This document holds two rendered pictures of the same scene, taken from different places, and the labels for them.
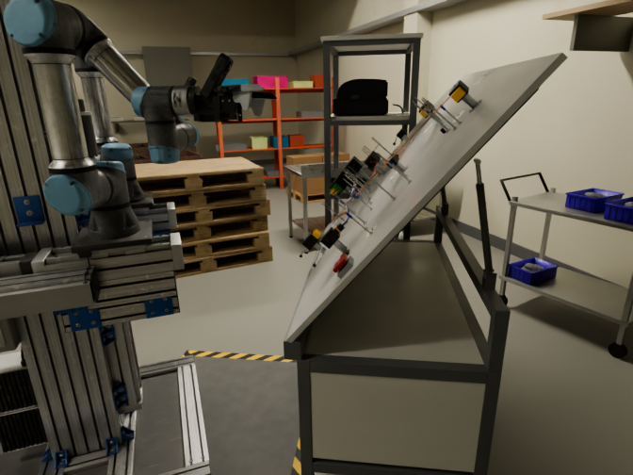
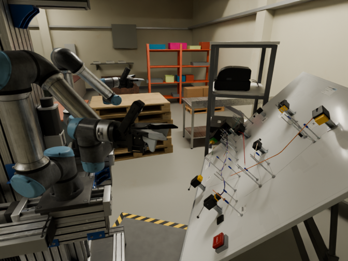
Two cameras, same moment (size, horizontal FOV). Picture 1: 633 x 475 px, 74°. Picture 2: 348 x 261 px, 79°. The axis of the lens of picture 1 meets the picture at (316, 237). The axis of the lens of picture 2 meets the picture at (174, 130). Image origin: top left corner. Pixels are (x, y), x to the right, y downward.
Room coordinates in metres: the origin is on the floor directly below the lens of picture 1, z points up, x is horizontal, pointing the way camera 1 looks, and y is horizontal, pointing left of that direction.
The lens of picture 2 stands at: (0.50, 0.04, 1.82)
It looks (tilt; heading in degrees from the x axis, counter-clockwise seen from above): 22 degrees down; 6
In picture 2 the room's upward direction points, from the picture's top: straight up
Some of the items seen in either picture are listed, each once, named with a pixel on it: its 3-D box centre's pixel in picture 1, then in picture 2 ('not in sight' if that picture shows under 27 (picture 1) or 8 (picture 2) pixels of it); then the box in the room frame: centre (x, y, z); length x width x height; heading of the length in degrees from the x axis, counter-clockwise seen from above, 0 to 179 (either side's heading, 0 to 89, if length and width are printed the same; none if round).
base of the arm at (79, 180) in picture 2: (112, 217); (65, 182); (1.29, 0.65, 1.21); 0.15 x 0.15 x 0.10
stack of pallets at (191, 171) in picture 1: (194, 213); (131, 124); (4.07, 1.22, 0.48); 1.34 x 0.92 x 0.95; 114
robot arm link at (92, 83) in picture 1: (97, 107); (68, 90); (1.85, 0.91, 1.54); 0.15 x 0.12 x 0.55; 45
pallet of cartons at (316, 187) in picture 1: (323, 175); (203, 99); (6.85, -0.14, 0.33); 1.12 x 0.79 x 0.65; 110
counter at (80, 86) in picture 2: not in sight; (71, 88); (7.81, 4.66, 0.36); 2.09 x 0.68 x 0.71; 20
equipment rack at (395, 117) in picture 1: (367, 202); (231, 138); (2.58, -0.33, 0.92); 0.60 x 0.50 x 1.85; 172
